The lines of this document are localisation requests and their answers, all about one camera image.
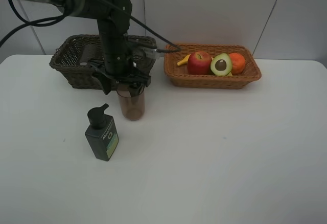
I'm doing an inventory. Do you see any orange tangerine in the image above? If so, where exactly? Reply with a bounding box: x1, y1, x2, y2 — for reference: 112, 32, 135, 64
229, 53, 246, 75

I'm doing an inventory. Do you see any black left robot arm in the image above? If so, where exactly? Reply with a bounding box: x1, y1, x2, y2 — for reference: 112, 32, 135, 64
8, 0, 156, 97

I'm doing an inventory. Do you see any translucent brown cup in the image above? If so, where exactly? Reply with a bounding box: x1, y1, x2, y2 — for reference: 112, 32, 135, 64
116, 84, 145, 121

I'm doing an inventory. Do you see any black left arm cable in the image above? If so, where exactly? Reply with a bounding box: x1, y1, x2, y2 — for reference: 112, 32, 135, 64
0, 0, 182, 54

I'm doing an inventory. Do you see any yellow banana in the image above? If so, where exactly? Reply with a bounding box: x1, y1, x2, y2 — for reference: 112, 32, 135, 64
177, 54, 190, 66

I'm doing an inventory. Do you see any red apple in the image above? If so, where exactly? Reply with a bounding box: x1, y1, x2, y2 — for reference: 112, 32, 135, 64
187, 51, 212, 75

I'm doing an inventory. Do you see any halved avocado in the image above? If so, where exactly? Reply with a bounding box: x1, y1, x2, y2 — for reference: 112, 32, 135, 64
210, 53, 232, 76

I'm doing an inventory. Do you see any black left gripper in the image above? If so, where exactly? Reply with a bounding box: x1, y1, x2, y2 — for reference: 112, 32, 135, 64
89, 33, 151, 98

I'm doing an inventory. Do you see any light brown wicker basket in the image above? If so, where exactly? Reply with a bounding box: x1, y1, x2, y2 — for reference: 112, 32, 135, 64
163, 43, 262, 89

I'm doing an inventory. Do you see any dark green pump bottle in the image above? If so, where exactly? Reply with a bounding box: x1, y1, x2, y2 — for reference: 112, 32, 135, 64
85, 104, 119, 162

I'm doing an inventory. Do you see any dark brown wicker basket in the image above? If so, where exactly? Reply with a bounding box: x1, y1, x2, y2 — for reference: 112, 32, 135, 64
50, 35, 157, 89

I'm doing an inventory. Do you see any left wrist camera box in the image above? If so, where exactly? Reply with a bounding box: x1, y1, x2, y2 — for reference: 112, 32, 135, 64
139, 47, 164, 59

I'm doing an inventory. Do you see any translucent pink cup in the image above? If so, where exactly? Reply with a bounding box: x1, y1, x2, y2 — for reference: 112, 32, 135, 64
79, 44, 103, 66

